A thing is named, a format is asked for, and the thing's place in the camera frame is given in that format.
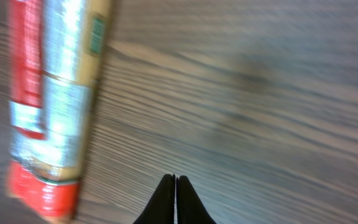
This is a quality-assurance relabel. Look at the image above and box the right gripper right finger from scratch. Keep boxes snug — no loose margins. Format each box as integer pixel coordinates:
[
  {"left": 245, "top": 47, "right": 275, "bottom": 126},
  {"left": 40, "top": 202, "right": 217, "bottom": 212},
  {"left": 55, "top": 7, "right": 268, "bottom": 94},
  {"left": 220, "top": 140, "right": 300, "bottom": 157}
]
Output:
[{"left": 176, "top": 175, "right": 216, "bottom": 224}]

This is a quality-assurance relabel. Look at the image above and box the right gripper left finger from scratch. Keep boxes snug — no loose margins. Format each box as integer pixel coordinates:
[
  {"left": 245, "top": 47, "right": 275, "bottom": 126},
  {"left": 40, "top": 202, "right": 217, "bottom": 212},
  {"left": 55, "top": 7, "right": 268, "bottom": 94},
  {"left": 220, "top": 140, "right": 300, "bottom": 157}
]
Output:
[{"left": 133, "top": 174, "right": 176, "bottom": 224}]

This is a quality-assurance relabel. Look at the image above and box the orange pasta packet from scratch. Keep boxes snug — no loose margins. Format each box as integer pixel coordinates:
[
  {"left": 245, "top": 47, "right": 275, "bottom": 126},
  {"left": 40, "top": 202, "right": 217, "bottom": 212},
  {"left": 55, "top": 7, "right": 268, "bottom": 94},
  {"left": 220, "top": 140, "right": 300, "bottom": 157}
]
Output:
[{"left": 7, "top": 0, "right": 115, "bottom": 223}]

